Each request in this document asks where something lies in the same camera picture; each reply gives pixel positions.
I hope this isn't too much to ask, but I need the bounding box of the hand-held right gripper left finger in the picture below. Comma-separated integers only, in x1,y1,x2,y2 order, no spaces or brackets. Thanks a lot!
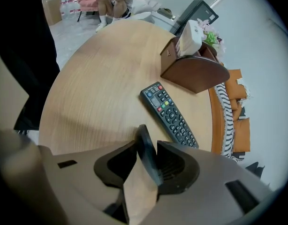
38,139,138,225

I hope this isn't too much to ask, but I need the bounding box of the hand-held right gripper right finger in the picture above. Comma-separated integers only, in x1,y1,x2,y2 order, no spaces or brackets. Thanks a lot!
134,124,273,225

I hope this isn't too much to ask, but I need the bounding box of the long black remote control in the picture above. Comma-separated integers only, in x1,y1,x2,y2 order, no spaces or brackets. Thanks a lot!
140,81,199,149

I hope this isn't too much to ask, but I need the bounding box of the brown wooden organizer box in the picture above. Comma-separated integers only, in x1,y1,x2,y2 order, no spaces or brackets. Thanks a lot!
159,35,230,94

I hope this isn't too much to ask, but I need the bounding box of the brown cardboard box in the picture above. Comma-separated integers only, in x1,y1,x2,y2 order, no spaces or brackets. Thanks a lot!
42,0,63,26

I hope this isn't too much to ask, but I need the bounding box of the black white striped blanket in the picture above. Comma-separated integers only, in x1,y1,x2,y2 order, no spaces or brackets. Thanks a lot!
214,82,247,160

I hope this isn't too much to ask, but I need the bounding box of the orange sofa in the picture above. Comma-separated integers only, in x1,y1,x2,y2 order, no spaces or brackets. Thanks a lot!
208,68,251,160

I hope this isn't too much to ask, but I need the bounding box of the white clothes pile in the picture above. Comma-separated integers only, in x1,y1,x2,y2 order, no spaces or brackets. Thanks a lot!
236,77,251,100

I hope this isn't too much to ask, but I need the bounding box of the person's black clothing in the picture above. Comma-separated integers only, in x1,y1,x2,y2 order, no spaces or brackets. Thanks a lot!
0,0,61,135

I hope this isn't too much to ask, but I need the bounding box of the pink artificial flower pot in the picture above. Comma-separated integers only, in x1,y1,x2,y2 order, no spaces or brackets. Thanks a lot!
197,17,227,60

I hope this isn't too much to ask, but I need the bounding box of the white low stand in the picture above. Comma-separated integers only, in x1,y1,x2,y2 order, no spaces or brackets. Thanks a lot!
151,9,180,32

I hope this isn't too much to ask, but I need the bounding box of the black glass-front cabinet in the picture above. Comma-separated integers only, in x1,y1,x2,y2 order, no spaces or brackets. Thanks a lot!
173,0,219,36

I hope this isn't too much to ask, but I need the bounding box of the olive green bag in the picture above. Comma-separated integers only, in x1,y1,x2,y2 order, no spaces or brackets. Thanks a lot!
157,7,175,17

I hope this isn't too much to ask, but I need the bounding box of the pack of water bottles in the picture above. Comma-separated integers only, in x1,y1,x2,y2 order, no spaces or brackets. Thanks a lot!
61,0,80,15

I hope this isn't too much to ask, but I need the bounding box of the grey white bean bag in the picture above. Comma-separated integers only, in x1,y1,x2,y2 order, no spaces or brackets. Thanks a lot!
125,0,168,24

